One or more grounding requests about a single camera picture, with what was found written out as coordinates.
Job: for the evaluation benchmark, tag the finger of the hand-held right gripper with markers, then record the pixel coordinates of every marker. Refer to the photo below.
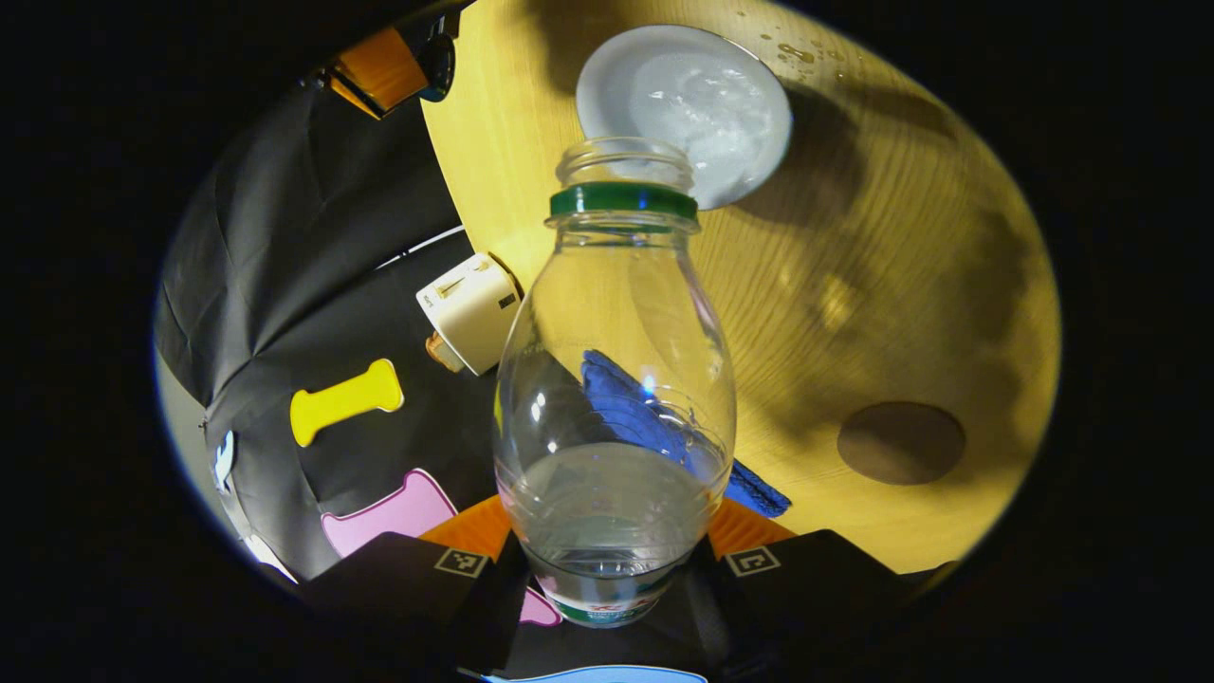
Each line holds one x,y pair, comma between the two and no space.
379,71

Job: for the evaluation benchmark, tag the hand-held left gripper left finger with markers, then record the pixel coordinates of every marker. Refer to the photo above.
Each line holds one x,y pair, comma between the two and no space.
408,588

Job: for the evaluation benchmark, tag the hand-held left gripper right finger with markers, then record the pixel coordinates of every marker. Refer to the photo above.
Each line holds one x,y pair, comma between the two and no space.
816,598

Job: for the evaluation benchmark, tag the round brown coaster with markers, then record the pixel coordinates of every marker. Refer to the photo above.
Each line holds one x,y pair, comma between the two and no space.
901,443

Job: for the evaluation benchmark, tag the clear plastic water bottle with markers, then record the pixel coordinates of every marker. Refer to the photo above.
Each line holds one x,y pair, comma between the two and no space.
616,379

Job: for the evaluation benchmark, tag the white teacup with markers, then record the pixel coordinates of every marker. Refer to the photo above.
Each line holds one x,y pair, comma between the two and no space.
692,95

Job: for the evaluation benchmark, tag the blue folded towel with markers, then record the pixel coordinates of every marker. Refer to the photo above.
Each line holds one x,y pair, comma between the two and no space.
759,493

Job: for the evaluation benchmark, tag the black backdrop cloth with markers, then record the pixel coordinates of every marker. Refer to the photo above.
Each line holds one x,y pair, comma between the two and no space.
285,237

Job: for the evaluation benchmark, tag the brown toast slice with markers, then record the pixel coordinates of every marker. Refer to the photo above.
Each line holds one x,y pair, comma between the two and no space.
441,356

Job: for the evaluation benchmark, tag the white toaster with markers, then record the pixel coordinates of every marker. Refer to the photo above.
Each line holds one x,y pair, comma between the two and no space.
469,308

